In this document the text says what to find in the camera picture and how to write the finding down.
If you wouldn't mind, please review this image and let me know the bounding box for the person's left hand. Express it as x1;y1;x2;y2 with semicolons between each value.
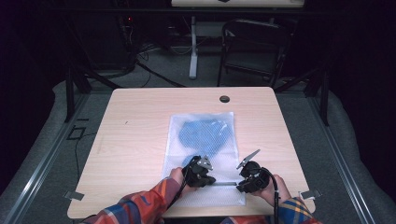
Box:
169;166;196;196

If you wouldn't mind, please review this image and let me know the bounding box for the black metal frame stand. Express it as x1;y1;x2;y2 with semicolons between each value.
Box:
274;66;331;127
64;62;122;123

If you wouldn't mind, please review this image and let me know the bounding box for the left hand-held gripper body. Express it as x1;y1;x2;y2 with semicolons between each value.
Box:
182;155;215;189

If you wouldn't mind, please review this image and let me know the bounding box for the background desk with white leg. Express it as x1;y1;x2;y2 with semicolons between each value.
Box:
171;0;305;80

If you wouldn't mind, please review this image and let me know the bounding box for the black folding chair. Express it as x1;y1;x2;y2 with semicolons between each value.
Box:
217;18;292;89

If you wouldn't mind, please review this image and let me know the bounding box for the grey tape piece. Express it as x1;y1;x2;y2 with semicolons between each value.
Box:
64;189;86;202
299;189;322;201

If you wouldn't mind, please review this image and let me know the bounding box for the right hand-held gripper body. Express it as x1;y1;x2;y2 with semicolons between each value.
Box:
235;148;272;194

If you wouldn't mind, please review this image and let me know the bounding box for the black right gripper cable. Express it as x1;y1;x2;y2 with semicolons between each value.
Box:
255;167;280;224

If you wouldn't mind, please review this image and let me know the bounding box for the aluminium floor rail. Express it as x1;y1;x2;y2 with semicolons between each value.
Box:
306;92;376;224
3;92;92;224

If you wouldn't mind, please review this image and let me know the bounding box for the white mesh laundry bag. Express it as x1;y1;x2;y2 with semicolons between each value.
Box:
162;111;247;208

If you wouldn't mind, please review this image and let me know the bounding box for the thin black floor cable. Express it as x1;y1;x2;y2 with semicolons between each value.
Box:
74;132;97;185

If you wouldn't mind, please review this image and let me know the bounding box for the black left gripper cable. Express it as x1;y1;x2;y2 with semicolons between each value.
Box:
167;155;202;209

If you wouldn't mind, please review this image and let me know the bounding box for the blue garment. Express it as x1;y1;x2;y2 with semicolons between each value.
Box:
177;119;234;167

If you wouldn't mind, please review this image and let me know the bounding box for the thick black floor cable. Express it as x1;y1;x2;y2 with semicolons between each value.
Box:
135;60;187;89

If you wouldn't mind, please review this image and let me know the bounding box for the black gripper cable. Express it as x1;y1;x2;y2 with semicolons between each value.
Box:
255;167;280;224
167;155;202;209

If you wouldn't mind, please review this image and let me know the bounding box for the person's right hand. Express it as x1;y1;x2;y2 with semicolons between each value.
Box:
252;174;292;208

